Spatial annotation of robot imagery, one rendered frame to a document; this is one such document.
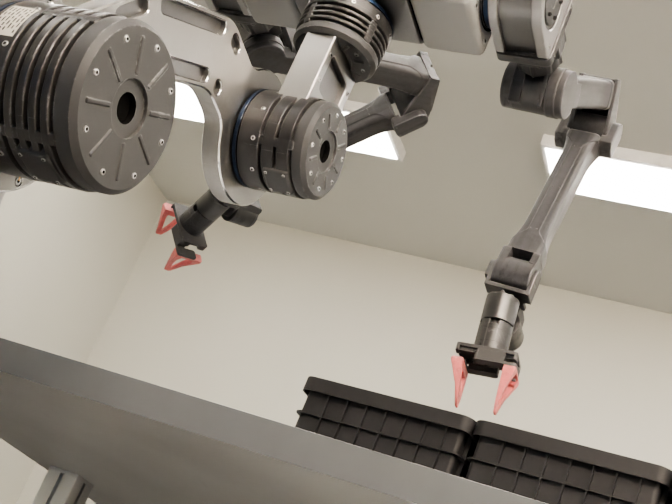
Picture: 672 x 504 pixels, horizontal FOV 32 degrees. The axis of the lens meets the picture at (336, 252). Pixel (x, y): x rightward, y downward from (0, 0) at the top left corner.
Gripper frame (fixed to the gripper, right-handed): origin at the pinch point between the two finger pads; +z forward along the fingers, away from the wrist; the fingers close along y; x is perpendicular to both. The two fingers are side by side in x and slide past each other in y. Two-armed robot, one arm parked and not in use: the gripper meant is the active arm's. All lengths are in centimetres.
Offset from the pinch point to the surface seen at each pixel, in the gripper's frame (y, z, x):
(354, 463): -1, 32, 61
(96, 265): 278, -156, -316
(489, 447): -5.2, 9.4, 8.4
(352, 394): 18.4, 4.9, 6.9
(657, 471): -29.7, 9.2, 12.4
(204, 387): 209, -112, -345
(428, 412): 5.2, 5.8, 8.4
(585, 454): -19.5, 8.4, 11.3
